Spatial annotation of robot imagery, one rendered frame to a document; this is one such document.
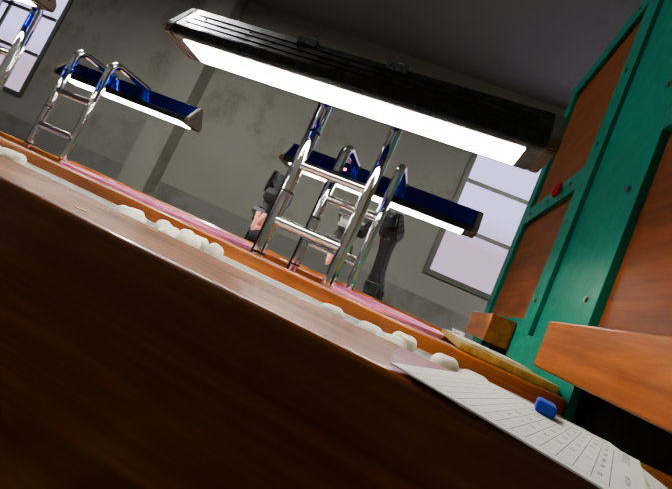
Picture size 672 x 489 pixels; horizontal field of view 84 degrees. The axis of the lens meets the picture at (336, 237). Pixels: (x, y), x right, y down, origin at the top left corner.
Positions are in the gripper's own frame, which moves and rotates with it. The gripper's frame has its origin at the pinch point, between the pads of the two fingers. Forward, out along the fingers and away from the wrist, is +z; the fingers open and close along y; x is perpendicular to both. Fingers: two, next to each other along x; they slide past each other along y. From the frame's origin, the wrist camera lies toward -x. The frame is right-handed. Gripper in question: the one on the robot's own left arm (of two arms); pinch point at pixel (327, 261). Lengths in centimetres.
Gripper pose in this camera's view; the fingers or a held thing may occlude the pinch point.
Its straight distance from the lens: 121.5
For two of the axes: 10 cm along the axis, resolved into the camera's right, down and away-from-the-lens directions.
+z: -4.1, 4.8, -7.8
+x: -1.7, 8.0, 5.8
